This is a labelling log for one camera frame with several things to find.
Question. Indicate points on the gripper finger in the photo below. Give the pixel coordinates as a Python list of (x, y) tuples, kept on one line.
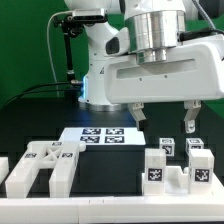
[(136, 110), (193, 107)]

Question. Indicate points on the grey camera on stand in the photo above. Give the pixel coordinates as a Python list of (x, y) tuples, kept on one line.
[(89, 15)]

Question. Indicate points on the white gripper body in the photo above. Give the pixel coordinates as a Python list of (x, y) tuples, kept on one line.
[(193, 70)]

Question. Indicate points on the black camera stand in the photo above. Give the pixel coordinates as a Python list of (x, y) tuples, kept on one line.
[(68, 50)]

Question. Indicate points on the white chair back frame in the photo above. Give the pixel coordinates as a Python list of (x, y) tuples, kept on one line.
[(60, 156)]

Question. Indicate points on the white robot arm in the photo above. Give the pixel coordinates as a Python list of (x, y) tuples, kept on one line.
[(140, 52)]

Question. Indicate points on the white chair seat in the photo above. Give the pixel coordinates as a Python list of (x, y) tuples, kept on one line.
[(176, 180)]

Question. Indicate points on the white tag sheet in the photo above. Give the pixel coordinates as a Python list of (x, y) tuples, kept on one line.
[(104, 135)]

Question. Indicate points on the white U-shaped fixture wall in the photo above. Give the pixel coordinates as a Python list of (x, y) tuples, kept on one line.
[(115, 210)]

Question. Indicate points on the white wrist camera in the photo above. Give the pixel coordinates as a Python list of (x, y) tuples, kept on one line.
[(119, 44)]

